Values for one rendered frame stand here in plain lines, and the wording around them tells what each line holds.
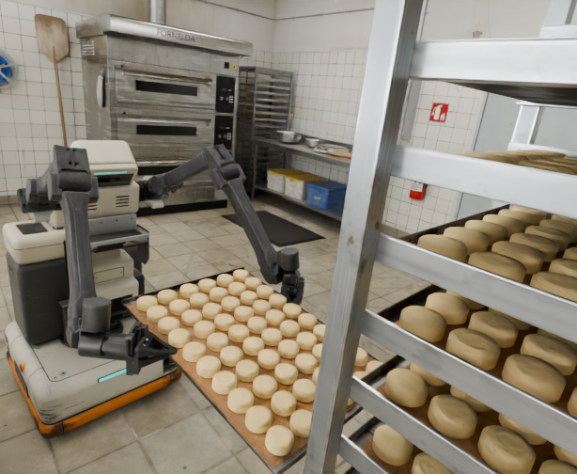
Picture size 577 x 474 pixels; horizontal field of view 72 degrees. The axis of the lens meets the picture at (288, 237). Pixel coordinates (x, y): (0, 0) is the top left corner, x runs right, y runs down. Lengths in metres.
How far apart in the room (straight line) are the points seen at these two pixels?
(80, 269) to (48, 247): 0.91
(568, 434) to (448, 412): 0.14
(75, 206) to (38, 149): 4.37
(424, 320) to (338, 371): 0.11
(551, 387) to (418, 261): 0.16
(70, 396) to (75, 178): 1.06
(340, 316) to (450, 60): 0.26
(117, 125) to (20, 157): 1.37
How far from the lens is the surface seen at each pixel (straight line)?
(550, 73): 0.36
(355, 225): 0.39
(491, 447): 0.49
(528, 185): 0.36
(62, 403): 1.95
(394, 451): 0.57
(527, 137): 0.79
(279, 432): 0.78
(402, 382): 0.52
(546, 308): 0.37
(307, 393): 0.86
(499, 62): 0.37
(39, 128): 5.44
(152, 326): 1.03
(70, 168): 1.15
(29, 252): 1.96
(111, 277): 1.82
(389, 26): 0.38
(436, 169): 0.38
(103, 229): 1.69
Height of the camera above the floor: 1.46
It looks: 19 degrees down
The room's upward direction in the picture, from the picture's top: 6 degrees clockwise
